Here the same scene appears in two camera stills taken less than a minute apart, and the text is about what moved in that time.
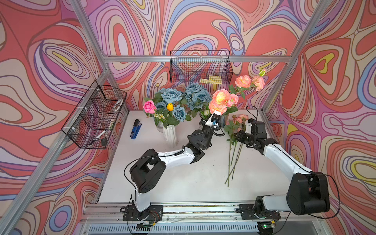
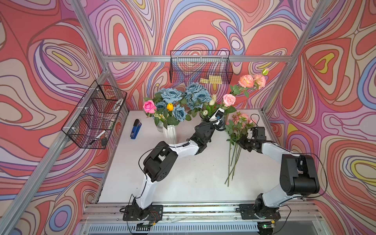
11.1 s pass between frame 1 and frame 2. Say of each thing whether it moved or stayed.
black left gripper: stayed
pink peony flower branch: stayed
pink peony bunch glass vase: moved
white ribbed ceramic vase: stayed
